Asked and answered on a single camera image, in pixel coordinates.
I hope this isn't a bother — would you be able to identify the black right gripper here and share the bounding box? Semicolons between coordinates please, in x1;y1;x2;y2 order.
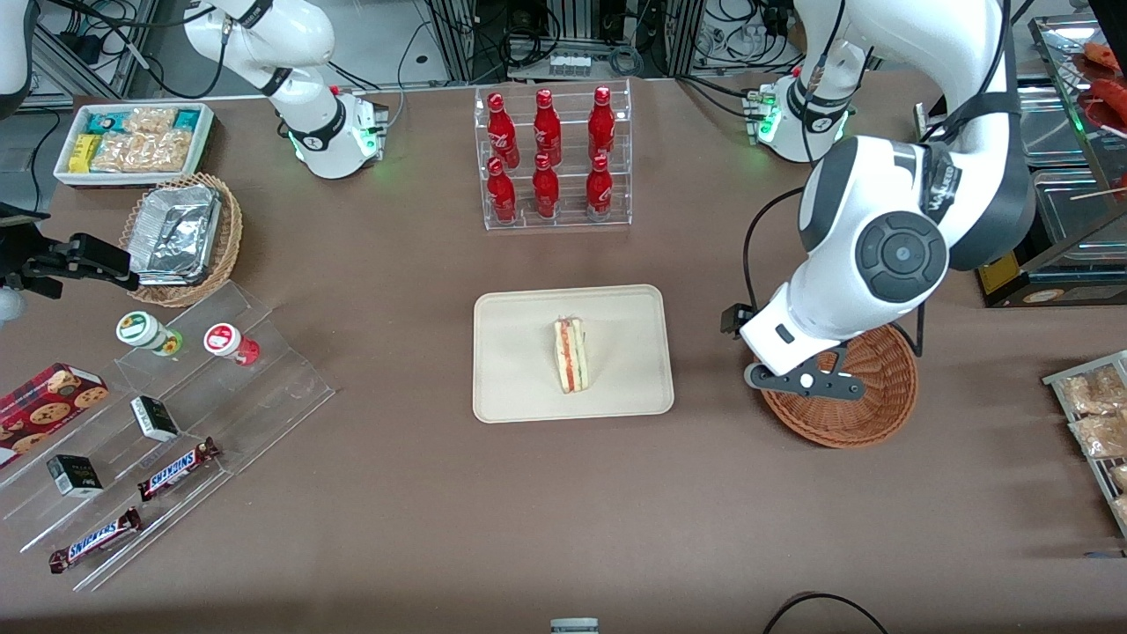
0;204;140;299

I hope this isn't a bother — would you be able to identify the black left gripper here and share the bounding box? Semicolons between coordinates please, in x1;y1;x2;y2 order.
759;348;869;402

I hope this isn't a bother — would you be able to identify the triangle sandwich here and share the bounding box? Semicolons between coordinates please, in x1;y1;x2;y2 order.
553;317;589;394

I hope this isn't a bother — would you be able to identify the brown round wicker basket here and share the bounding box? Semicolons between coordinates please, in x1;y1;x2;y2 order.
759;324;919;450

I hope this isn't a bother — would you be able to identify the tan wicker basket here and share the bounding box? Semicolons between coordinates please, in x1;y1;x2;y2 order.
119;173;244;308

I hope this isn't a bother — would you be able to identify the beige plastic tray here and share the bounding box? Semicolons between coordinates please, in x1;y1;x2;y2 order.
473;284;675;424

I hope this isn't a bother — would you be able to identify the green lid cup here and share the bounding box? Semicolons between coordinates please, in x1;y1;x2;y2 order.
116;312;184;357

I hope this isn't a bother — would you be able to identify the silver foil container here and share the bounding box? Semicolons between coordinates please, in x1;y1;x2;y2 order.
130;183;223;287

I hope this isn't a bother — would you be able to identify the white snack bin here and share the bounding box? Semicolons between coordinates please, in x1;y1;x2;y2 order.
53;103;215;188

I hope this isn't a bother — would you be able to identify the clear bag of crackers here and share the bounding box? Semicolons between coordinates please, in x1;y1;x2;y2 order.
123;107;179;137
92;132;192;173

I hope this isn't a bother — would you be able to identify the red lid cup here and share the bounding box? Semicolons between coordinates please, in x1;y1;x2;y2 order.
203;323;261;367

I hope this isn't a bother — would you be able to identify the red cookie box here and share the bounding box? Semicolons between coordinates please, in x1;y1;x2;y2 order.
0;363;110;468

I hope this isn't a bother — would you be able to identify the clear acrylic stepped stand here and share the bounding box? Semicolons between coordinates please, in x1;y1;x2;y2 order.
0;280;335;593

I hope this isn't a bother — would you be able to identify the snickers bar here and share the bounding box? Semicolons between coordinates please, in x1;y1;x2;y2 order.
136;438;221;503
48;507;143;574

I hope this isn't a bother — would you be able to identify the black food warmer yellow panel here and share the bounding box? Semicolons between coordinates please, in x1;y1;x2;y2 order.
976;13;1127;309

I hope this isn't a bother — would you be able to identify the clear bag of snacks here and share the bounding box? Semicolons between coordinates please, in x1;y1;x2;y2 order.
1059;365;1127;415
1070;414;1127;460

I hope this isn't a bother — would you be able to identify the red soda bottle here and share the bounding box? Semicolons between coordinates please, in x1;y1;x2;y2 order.
532;153;561;219
588;85;616;161
586;154;614;221
487;92;520;166
487;157;518;223
534;89;563;164

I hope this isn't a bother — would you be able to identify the clear acrylic bottle rack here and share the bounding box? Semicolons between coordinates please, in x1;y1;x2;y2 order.
474;79;633;232

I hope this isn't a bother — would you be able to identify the steel warmer pan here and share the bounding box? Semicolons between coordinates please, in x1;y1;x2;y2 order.
1017;84;1094;168
1030;167;1127;265

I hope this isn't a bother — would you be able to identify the red sausage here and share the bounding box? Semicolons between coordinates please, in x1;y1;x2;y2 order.
1090;77;1127;133

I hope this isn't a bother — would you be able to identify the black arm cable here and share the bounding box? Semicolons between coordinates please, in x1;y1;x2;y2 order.
742;185;807;311

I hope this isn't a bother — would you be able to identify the black cable loop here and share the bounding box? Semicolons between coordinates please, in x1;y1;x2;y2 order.
762;592;890;634

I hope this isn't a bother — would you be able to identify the grey wire snack rack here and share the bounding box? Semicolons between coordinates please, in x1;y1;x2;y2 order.
1043;350;1127;538

